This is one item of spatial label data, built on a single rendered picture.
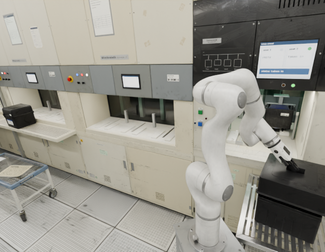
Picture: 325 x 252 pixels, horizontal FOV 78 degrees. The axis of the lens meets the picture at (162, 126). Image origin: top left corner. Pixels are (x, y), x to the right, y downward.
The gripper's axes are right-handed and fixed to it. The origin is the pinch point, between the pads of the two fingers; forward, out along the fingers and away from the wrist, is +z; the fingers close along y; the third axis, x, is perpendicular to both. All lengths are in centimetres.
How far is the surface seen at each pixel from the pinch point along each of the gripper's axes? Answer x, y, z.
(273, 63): -19, 32, -49
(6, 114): 228, -33, -213
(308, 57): -33, 35, -39
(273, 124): 23, 85, -7
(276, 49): -25, 32, -54
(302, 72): -26, 34, -35
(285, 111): 9, 86, -12
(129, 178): 158, 16, -50
